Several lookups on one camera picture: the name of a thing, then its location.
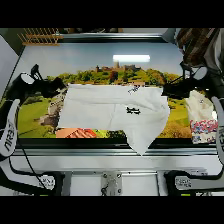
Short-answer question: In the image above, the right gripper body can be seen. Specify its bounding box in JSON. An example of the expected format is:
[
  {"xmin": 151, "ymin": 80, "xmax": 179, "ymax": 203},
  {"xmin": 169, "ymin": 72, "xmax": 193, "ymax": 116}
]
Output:
[{"xmin": 161, "ymin": 82, "xmax": 186, "ymax": 100}]

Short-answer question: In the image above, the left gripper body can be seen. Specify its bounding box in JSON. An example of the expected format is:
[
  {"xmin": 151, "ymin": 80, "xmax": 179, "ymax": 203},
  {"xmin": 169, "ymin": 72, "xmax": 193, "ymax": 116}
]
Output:
[{"xmin": 43, "ymin": 77, "xmax": 68, "ymax": 99}]

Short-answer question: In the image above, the white T-shirt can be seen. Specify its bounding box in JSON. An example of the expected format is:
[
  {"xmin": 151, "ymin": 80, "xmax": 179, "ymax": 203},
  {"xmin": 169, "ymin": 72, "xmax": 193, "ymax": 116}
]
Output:
[{"xmin": 56, "ymin": 83, "xmax": 171, "ymax": 157}]

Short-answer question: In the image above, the cream garment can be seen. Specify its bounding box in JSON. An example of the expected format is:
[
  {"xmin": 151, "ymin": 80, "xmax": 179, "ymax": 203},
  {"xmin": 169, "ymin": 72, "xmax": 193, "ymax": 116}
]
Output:
[{"xmin": 184, "ymin": 89, "xmax": 216, "ymax": 123}]

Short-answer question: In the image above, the red and blue patterned garment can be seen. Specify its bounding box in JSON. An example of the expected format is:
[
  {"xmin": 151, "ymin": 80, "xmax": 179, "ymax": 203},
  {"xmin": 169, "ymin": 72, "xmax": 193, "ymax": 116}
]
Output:
[{"xmin": 189, "ymin": 118, "xmax": 220, "ymax": 145}]

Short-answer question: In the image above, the checked shirt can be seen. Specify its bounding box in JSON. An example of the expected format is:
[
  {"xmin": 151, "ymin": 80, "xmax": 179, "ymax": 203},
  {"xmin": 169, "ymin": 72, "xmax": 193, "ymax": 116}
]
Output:
[{"xmin": 175, "ymin": 27, "xmax": 224, "ymax": 68}]

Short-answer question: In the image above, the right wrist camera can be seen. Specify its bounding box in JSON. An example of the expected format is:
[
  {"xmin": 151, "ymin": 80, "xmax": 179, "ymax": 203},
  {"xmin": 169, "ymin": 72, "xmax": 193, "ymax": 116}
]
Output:
[{"xmin": 180, "ymin": 61, "xmax": 193, "ymax": 80}]

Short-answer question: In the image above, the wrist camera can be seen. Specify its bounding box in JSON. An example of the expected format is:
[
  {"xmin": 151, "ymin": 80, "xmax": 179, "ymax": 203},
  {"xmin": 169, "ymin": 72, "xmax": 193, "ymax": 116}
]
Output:
[
  {"xmin": 30, "ymin": 63, "xmax": 43, "ymax": 81},
  {"xmin": 180, "ymin": 61, "xmax": 193, "ymax": 80}
]

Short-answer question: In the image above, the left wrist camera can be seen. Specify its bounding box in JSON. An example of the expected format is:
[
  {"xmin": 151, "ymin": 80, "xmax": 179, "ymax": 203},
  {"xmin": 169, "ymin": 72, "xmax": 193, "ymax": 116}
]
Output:
[{"xmin": 30, "ymin": 63, "xmax": 43, "ymax": 81}]

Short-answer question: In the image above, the black cable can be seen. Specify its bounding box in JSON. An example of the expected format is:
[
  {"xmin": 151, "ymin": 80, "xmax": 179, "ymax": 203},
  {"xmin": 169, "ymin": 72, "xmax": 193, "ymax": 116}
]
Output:
[{"xmin": 7, "ymin": 139, "xmax": 52, "ymax": 192}]

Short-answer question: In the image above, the silver frame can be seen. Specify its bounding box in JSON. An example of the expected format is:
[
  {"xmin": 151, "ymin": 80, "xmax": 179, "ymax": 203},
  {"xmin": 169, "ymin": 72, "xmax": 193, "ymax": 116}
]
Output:
[{"xmin": 0, "ymin": 32, "xmax": 224, "ymax": 197}]

